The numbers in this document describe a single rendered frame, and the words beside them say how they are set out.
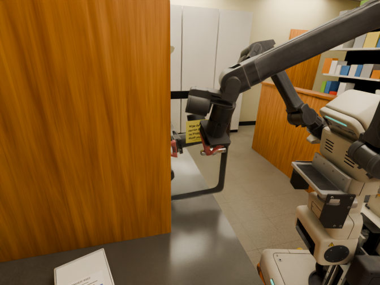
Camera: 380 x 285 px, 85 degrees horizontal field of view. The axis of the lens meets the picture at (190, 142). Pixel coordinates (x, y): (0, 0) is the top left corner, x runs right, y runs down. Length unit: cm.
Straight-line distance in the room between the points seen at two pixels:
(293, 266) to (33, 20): 167
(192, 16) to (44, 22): 343
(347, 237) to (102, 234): 95
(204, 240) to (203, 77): 341
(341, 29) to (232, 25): 356
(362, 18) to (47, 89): 68
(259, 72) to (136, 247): 60
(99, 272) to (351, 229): 93
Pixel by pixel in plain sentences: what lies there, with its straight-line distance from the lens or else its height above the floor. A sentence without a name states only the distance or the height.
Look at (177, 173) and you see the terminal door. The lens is 73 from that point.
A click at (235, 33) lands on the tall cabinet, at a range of 412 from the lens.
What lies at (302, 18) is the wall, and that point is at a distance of 543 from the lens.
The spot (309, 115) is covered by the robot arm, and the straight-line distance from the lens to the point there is 108.
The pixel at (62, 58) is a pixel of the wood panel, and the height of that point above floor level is 147.
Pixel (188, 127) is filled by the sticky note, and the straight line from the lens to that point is 67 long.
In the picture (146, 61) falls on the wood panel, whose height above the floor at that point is 147.
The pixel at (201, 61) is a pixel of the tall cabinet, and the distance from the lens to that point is 388.
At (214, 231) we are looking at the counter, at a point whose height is 94.
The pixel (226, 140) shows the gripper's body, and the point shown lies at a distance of 60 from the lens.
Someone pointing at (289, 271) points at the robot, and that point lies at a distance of 163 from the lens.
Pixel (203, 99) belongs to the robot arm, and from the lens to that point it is 53.
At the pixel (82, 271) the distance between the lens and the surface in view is 67.
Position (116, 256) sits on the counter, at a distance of 72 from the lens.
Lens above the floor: 149
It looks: 23 degrees down
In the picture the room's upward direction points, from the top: 2 degrees clockwise
